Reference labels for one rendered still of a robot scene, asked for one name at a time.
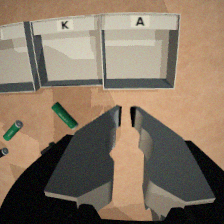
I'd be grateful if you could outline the black bolt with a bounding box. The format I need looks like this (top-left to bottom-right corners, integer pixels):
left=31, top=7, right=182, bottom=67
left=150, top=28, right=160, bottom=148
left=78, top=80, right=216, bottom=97
left=41, top=142, right=55, bottom=155

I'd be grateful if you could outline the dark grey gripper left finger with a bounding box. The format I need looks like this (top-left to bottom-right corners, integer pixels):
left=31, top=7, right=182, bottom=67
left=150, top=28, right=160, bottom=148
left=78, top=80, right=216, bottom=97
left=0, top=105, right=122, bottom=224

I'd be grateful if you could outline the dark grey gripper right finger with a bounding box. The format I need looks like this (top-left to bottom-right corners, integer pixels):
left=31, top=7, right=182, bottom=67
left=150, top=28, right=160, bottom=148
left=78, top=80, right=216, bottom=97
left=130, top=106, right=224, bottom=224

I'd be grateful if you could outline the black aa battery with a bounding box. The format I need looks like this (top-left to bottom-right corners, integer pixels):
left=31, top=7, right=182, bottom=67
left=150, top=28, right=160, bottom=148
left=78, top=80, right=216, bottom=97
left=0, top=147, right=9, bottom=158

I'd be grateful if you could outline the green aa battery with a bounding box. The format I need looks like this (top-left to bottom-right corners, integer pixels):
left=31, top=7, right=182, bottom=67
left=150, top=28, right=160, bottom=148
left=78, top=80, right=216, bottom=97
left=51, top=102, right=79, bottom=130
left=3, top=120, right=23, bottom=141

